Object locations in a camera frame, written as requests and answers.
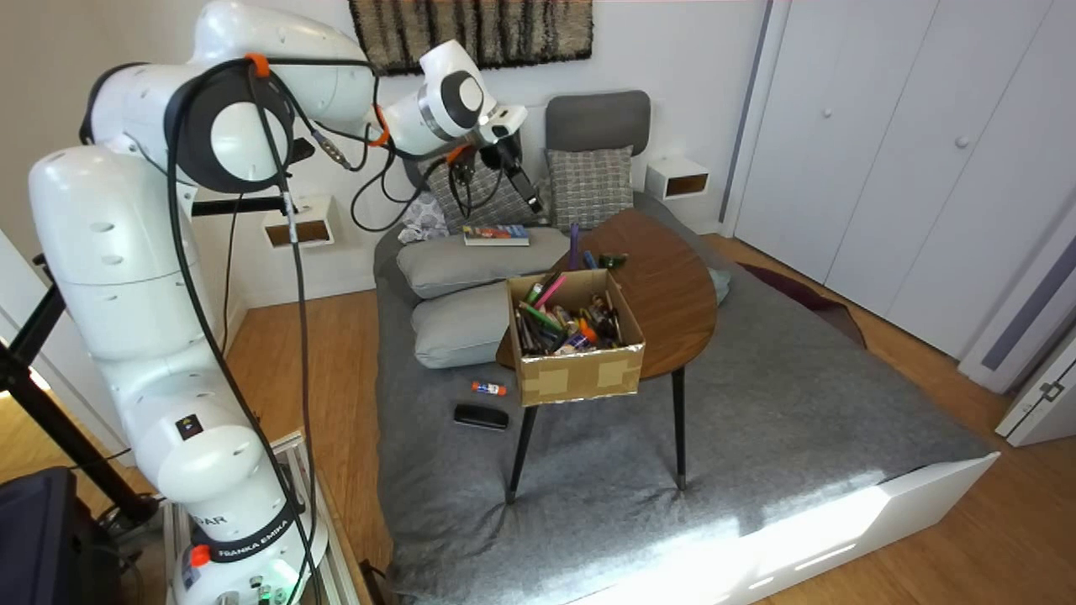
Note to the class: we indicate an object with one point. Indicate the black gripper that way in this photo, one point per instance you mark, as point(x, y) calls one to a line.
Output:
point(512, 155)

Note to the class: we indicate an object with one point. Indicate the purple marker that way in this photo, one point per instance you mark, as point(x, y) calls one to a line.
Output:
point(576, 246)

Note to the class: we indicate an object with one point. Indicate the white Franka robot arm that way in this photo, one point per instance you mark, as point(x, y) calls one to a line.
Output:
point(111, 258)

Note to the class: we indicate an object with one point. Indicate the pink marker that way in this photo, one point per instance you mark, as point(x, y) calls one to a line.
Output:
point(554, 289)

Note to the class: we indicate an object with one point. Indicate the dark green marker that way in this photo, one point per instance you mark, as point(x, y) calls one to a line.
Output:
point(614, 263)

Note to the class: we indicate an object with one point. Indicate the cardboard box with tape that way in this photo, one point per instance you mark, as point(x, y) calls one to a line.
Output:
point(576, 378)

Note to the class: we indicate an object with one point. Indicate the checkered cushion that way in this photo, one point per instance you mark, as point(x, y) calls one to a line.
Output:
point(593, 188)
point(482, 203)

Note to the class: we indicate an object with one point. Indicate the colourful book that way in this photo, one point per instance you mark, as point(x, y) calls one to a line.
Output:
point(495, 238)

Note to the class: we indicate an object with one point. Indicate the long grey pillow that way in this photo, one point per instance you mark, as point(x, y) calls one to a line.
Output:
point(448, 267)

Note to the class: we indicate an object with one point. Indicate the white crumpled plastic bag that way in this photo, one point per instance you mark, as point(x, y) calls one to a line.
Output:
point(421, 219)

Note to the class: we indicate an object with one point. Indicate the round wooden table black legs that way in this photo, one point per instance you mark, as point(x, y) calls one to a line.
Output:
point(675, 296)

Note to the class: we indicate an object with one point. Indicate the orange glue stick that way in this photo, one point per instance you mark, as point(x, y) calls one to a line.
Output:
point(489, 388)

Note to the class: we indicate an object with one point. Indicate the black remote on bed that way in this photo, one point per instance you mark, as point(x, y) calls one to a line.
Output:
point(480, 416)

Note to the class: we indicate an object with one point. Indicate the dark red rug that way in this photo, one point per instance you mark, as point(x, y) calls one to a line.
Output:
point(810, 301)

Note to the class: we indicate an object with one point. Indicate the grey bed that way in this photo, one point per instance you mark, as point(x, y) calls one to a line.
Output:
point(761, 440)

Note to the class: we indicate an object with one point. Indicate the white wardrobe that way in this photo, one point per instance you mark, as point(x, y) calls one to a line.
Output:
point(897, 147)

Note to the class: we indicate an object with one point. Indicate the white door grey stripe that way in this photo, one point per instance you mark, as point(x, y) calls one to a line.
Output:
point(1027, 305)

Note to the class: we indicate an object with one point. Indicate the black tripod stand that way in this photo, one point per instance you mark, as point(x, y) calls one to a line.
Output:
point(54, 431)

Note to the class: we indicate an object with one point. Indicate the white wall shelf box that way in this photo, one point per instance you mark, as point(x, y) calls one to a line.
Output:
point(306, 231)
point(676, 188)

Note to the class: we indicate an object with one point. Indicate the dark shaggy wall hanging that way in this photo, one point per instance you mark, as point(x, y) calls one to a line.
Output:
point(526, 30)

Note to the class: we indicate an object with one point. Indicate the white bed frame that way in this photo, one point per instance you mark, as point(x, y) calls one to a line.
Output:
point(877, 527)

